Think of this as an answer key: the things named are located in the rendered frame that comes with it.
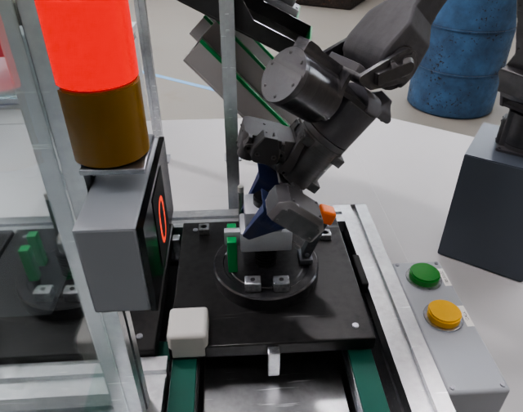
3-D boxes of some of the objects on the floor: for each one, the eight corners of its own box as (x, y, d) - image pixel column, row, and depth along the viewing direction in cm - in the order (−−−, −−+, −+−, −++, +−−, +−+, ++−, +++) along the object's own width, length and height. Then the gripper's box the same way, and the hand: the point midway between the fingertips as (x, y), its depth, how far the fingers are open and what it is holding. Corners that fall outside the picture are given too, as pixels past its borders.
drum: (395, 108, 352) (418, -29, 300) (417, 83, 396) (441, -41, 343) (485, 127, 326) (528, -20, 273) (499, 98, 369) (538, -34, 316)
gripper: (368, 190, 47) (270, 287, 53) (332, 113, 62) (259, 195, 68) (322, 158, 44) (225, 263, 51) (296, 86, 59) (224, 174, 66)
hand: (261, 205), depth 58 cm, fingers open, 5 cm apart
